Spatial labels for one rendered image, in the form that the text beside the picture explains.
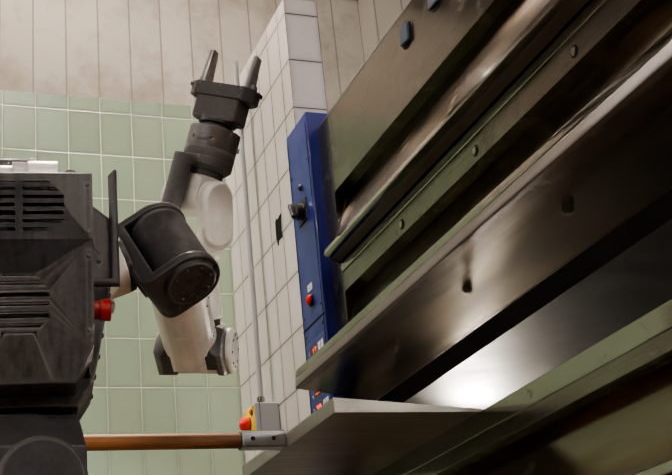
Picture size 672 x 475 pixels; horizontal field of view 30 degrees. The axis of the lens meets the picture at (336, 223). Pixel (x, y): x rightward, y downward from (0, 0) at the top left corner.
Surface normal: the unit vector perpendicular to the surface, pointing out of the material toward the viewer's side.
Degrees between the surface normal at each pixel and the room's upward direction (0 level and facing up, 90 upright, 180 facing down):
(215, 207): 114
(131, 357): 90
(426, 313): 171
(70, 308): 104
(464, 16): 90
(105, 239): 90
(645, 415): 70
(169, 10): 90
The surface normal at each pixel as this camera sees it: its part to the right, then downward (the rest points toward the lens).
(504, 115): -0.94, -0.05
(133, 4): 0.33, -0.39
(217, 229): 0.72, 0.07
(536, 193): -0.05, 0.90
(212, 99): -0.30, -0.22
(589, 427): -0.91, -0.36
